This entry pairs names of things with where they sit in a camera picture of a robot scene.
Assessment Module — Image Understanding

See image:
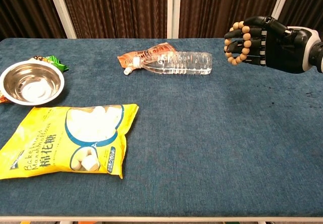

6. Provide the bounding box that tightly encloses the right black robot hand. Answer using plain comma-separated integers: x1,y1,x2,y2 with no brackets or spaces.
224,16,321,75

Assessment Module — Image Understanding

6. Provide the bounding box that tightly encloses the wooden bead bracelet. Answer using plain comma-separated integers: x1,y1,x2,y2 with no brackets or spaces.
224,21,252,65

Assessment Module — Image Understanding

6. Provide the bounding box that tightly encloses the dark brown pleated curtain panel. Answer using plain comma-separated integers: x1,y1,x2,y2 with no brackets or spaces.
178,0,283,39
58,0,169,39
271,0,323,44
0,0,68,40

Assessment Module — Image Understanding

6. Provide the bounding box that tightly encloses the clear plastic water bottle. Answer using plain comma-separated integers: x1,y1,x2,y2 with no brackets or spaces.
133,51,213,76

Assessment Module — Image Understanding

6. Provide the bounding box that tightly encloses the blue fabric table cover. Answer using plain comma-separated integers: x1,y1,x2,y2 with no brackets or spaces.
0,37,323,218

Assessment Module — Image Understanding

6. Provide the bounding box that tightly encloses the orange spouted drink pouch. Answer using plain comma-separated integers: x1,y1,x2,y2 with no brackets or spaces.
117,42,177,76

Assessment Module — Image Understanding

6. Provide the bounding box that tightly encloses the yellow marshmallow bag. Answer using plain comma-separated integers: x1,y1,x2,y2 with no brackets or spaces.
0,103,140,180

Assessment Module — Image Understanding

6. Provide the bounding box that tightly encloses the stainless steel bowl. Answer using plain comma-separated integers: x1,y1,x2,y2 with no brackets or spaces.
0,60,66,106

